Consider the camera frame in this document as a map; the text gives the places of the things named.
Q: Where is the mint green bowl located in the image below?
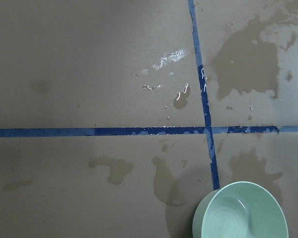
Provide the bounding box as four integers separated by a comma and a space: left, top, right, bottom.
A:
192, 181, 289, 238

